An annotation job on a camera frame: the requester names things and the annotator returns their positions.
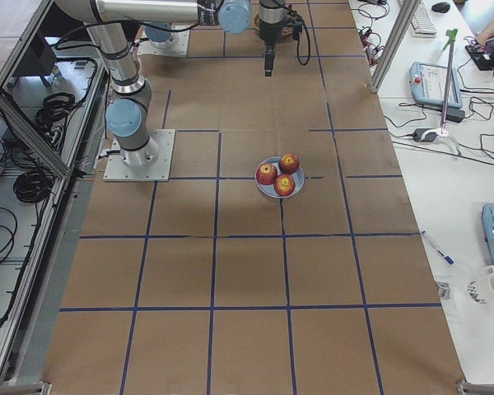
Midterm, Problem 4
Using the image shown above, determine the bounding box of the black computer mouse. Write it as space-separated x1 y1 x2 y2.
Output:
431 1 450 13

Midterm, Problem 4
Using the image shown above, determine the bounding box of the small metal clip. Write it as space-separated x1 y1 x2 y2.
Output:
435 281 451 300

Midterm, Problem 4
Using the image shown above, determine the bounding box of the black device on desk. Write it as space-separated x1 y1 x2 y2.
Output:
465 38 494 71

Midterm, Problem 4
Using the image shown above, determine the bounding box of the white keyboard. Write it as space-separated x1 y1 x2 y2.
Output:
411 1 437 39

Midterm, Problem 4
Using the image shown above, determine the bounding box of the teach pendant far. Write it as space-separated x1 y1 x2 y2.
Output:
409 62 463 109

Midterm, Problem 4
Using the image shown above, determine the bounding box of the black cable coil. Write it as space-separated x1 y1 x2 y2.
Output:
12 166 61 205

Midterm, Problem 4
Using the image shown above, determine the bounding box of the light blue plate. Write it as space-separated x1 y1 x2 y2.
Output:
255 156 305 198

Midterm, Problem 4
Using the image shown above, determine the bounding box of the red apple plate far left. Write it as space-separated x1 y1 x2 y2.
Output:
255 163 278 186

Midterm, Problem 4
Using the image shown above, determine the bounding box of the black power adapter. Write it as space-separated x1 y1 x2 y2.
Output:
442 107 465 123

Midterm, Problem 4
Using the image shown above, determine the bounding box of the blue white pen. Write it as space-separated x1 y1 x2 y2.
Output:
421 230 454 266

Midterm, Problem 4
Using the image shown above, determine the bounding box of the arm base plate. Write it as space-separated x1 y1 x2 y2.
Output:
104 129 176 182
137 31 189 58

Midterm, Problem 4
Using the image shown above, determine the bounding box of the pink stick green tip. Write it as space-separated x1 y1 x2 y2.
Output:
436 29 458 137

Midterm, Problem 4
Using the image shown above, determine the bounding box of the aluminium frame post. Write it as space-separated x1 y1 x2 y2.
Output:
368 0 419 94

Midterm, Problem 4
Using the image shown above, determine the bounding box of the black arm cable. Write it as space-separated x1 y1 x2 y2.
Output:
283 3 314 66

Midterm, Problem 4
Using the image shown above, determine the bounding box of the red apple plate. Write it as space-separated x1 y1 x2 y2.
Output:
255 163 278 186
273 174 296 197
278 152 300 174

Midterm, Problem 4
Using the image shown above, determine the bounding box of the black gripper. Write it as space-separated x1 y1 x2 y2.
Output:
259 16 284 77

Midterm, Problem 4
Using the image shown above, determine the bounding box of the red apple plate near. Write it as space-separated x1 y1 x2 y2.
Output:
273 174 296 197

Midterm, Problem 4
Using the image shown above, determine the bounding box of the red apple plate far right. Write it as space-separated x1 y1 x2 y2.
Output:
278 152 300 174

